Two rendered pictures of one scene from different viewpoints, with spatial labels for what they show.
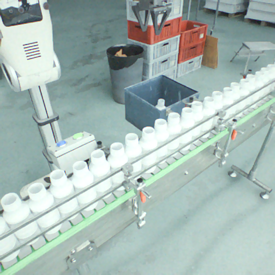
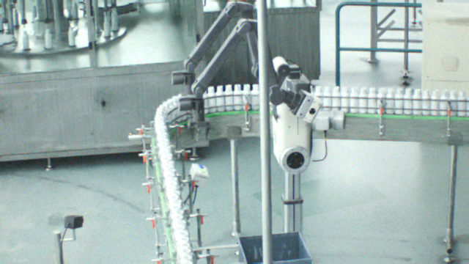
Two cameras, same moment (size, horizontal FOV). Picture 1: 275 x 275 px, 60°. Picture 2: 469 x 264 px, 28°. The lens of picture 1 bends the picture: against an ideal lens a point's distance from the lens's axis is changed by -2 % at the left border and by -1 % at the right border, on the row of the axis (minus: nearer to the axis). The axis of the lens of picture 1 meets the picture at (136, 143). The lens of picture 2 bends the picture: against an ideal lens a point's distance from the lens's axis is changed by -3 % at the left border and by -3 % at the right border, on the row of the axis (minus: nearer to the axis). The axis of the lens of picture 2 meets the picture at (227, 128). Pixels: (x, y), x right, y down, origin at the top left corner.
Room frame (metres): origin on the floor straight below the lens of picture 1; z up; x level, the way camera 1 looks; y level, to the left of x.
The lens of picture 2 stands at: (3.28, -3.74, 2.98)
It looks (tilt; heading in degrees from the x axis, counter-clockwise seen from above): 19 degrees down; 122
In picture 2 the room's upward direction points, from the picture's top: 2 degrees counter-clockwise
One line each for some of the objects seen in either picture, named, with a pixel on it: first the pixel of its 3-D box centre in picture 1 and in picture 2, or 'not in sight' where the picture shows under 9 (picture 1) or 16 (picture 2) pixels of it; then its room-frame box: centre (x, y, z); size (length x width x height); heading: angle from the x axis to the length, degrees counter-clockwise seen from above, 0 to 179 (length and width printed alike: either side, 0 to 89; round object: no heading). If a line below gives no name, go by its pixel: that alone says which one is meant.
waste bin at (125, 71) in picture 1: (126, 75); not in sight; (2.83, 0.13, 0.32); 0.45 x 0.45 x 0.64
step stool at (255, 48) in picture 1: (253, 55); not in sight; (3.80, -1.88, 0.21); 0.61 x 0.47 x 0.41; 2
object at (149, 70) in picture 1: (153, 61); not in sight; (3.25, -0.24, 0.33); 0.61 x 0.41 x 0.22; 135
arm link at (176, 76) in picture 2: not in sight; (182, 72); (0.47, 0.28, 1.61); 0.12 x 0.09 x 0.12; 41
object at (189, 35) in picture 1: (183, 33); not in sight; (3.78, -0.72, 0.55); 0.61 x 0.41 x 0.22; 132
